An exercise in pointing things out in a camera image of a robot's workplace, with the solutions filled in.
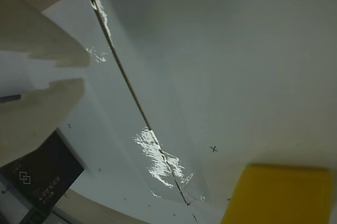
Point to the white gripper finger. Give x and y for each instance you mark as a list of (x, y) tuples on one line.
[(44, 108), (50, 40)]

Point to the yellow square block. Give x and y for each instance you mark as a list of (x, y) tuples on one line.
[(284, 195)]

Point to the dark brown box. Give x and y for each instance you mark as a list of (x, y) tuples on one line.
[(50, 171)]

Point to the small white paper sheet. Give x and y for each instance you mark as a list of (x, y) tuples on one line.
[(118, 140)]

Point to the large white paper sheet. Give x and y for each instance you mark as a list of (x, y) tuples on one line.
[(223, 63)]

